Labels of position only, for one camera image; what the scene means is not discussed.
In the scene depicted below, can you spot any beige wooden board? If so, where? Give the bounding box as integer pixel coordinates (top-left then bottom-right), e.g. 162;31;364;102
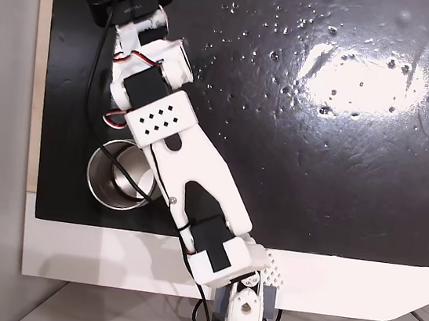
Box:
12;0;65;196

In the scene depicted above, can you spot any black glossy table mat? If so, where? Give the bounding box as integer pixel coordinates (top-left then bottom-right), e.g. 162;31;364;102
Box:
21;0;429;272

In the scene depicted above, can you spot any black camera cable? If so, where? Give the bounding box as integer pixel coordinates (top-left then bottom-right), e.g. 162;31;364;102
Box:
55;0;269;321

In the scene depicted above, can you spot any steel cup with grey handle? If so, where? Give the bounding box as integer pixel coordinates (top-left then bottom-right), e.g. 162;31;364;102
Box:
82;134;171;216

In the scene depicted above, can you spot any black power cable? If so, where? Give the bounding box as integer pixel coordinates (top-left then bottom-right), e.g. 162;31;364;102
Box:
191;298;229;321

